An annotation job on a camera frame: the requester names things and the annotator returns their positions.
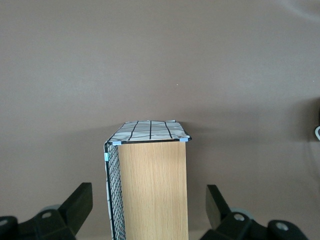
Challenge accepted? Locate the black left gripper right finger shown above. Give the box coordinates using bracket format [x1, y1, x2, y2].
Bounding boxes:
[199, 184, 270, 240]

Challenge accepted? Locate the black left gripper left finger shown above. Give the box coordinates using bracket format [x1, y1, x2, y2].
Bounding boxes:
[19, 182, 94, 240]

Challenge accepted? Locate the light wooden shelf insert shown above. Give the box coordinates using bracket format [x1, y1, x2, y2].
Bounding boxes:
[116, 140, 189, 240]

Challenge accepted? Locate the black wire mesh basket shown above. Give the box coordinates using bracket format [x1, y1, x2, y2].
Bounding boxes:
[102, 120, 193, 240]

